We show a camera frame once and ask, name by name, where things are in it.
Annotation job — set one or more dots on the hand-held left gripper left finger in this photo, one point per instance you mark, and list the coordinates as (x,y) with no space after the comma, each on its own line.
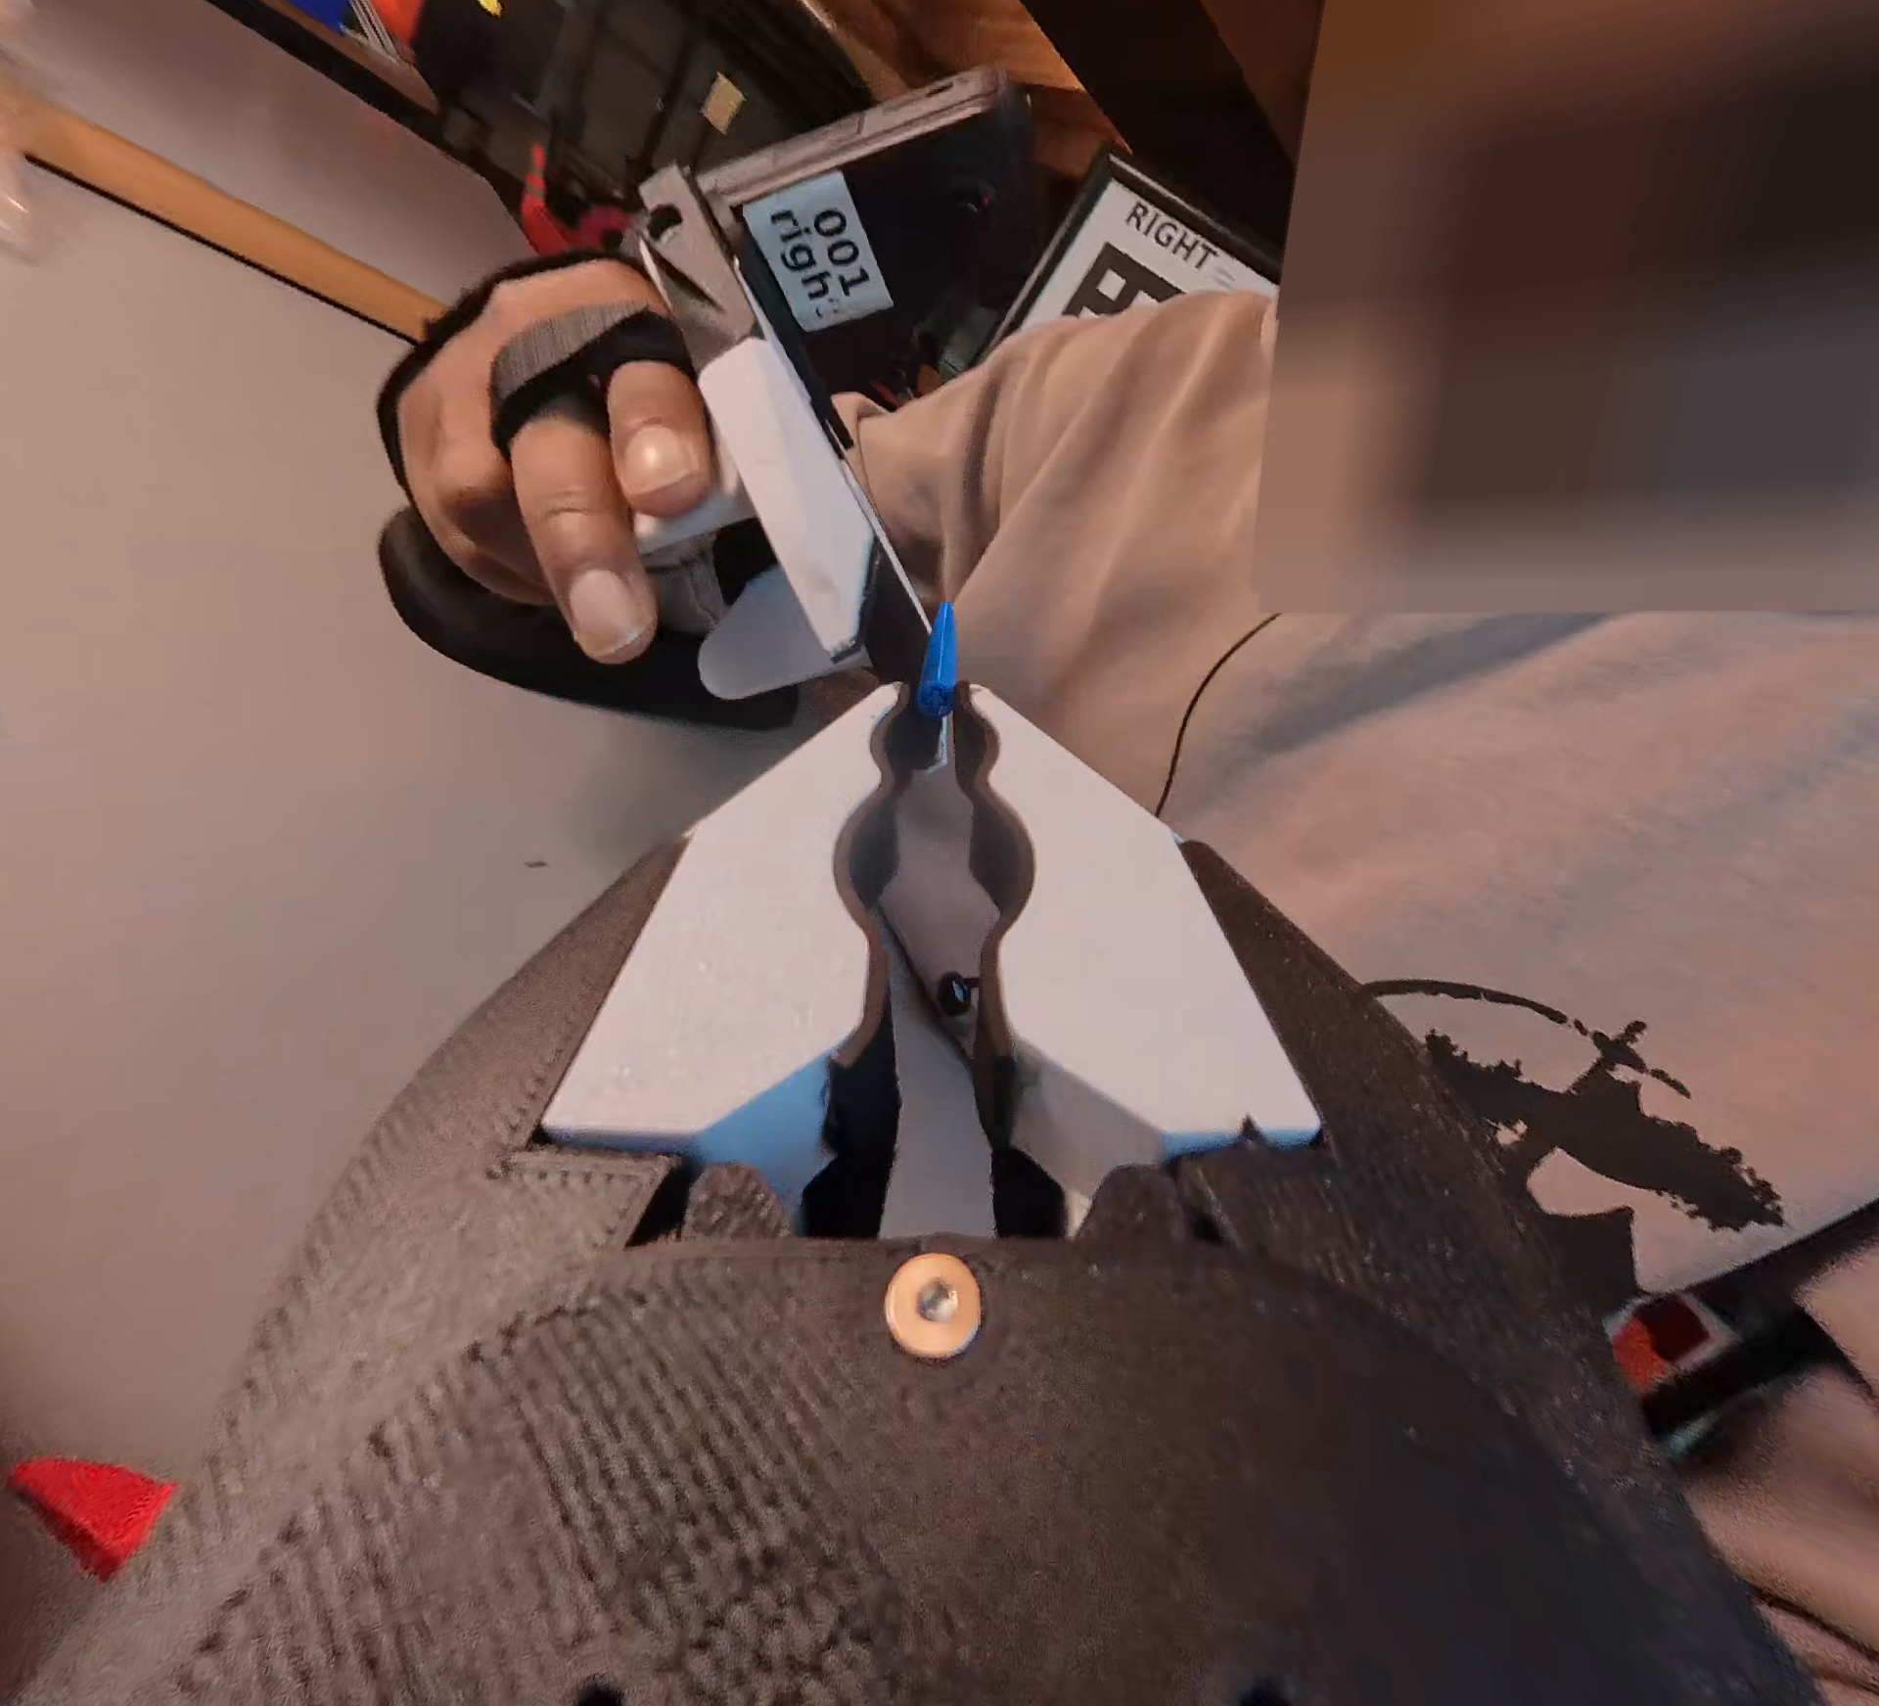
(704,1000)

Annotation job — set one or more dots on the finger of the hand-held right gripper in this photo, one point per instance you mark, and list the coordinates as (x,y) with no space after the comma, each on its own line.
(763,648)
(785,471)

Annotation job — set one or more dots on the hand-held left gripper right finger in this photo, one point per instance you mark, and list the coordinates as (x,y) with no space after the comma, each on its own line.
(1144,1000)

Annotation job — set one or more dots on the small blue lego pin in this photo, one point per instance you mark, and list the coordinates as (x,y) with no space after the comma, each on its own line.
(936,670)

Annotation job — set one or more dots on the person's right forearm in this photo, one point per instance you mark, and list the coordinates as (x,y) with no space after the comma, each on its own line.
(1087,487)

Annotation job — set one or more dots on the person's right hand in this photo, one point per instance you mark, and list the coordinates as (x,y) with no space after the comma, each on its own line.
(500,487)

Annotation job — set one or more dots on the printed marker card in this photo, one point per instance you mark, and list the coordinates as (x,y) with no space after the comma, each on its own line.
(1115,267)

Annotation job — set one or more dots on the person's beige sweatshirt torso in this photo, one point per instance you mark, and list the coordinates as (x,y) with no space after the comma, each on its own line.
(1469,855)

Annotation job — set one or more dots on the dark band with red patch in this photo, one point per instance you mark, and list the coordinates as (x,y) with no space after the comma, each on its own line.
(1667,1338)

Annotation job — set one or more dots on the red plastic piece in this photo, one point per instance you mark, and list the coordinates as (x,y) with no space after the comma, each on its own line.
(95,1507)

